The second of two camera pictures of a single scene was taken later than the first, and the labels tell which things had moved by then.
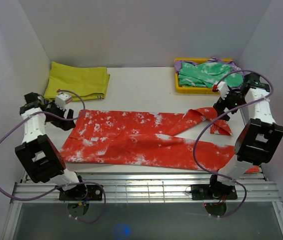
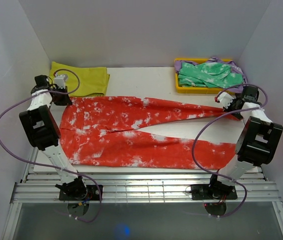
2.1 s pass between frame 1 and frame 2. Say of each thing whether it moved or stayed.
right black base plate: stayed
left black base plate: stayed
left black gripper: moved
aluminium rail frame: stayed
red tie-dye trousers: moved
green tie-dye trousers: stayed
